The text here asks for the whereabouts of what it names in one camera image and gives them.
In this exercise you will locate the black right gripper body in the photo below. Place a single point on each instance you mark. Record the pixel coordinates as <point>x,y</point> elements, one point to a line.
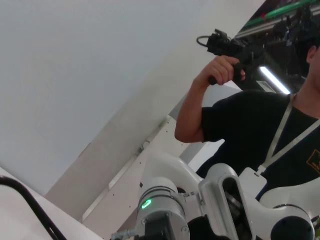
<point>158,230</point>

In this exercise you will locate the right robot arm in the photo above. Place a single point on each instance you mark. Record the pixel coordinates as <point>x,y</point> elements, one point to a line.
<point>172,167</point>

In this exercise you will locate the long ceiling light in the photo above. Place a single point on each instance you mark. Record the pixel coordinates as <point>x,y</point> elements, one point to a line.
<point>273,78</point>

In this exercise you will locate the green overhead rail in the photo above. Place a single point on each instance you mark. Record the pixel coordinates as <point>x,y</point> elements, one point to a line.
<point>275,11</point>

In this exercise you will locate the person's right hand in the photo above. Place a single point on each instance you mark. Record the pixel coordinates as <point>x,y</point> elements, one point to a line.
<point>220,68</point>

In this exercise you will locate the person's black t-shirt torso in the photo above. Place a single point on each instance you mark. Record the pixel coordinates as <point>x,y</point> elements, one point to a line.
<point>237,130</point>

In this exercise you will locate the black overhead rig equipment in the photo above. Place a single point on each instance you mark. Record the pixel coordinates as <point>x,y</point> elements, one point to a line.
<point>297,22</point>

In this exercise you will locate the person's right forearm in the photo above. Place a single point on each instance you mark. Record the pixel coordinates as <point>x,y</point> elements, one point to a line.
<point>190,107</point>

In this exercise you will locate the black handheld teleoperation controller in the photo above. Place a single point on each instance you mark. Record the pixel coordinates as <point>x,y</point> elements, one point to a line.
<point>240,48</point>

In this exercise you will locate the aluminium frame beam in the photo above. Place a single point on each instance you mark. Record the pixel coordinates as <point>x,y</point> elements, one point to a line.
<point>260,27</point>

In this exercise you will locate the person's head and neck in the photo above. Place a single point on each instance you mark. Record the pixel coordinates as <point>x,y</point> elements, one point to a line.
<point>312,87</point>

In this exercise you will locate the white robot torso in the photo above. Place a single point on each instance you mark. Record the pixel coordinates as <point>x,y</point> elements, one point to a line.
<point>250,182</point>

